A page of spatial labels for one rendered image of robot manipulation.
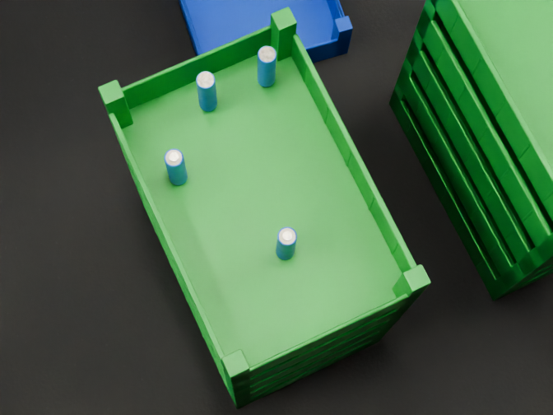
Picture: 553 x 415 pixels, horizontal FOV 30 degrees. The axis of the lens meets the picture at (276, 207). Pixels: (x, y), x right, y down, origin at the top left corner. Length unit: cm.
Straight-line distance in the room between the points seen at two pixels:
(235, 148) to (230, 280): 13
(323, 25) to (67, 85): 36
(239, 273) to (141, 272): 36
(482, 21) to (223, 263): 37
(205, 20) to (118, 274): 37
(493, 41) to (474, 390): 46
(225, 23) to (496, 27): 46
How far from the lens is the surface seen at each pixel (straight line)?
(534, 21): 113
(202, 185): 103
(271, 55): 101
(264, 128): 105
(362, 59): 143
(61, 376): 134
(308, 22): 145
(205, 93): 100
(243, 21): 144
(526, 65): 111
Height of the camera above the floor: 131
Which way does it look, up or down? 75 degrees down
